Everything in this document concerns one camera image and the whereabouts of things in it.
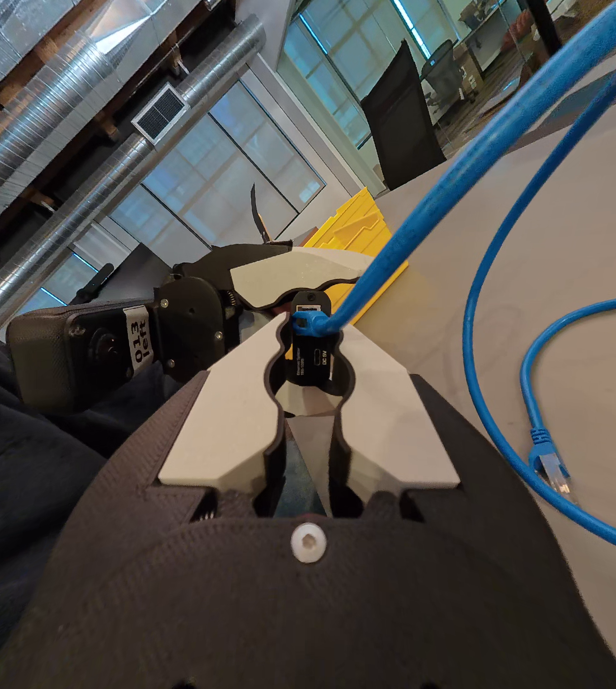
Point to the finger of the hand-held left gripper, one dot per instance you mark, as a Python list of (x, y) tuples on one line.
[(297, 272)]

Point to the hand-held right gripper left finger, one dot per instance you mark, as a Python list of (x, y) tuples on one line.
[(221, 425)]

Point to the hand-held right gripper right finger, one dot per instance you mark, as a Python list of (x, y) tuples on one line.
[(394, 425)]

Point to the black ethernet splitter adapter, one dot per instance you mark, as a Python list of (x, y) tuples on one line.
[(313, 366)]

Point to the stacked yellow plastic bins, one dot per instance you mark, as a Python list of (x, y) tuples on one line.
[(356, 226)]

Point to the black high-back chair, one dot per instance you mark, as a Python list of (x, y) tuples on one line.
[(402, 124)]

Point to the white air vent grille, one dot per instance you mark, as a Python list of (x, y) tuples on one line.
[(160, 113)]

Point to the black mesh office chair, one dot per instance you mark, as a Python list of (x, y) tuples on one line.
[(442, 70)]

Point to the slim silver ventilation duct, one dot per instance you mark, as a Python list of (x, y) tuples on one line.
[(125, 177)]

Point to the large silver ventilation duct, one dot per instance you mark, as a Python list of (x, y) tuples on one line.
[(60, 91)]

